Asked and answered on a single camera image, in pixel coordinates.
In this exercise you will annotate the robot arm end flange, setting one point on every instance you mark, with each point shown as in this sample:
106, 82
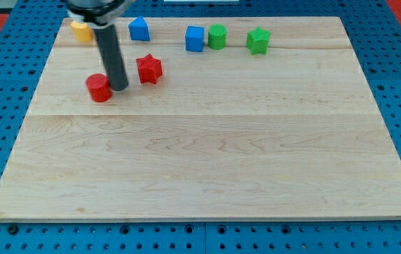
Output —
97, 13

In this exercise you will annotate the wooden board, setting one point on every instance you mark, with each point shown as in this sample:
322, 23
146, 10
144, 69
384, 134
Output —
294, 135

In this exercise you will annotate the red star block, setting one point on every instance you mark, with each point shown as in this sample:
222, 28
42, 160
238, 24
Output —
149, 69

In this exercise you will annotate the blue cube block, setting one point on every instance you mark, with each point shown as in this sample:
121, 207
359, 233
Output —
194, 38

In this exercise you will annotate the green cylinder block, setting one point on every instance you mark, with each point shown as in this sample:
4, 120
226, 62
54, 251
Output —
217, 34

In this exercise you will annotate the green star block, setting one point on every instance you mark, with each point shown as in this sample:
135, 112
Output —
257, 41

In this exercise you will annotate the red cylinder block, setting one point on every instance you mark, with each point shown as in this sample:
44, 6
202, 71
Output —
98, 87

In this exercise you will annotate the blue triangular block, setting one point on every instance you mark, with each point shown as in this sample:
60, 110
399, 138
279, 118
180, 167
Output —
139, 30

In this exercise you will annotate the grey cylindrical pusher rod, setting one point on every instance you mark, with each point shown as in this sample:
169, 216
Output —
109, 48

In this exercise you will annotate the yellow block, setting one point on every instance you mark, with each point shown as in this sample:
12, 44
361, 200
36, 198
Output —
81, 31

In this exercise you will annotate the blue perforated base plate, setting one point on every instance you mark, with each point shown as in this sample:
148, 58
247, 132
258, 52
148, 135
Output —
374, 30

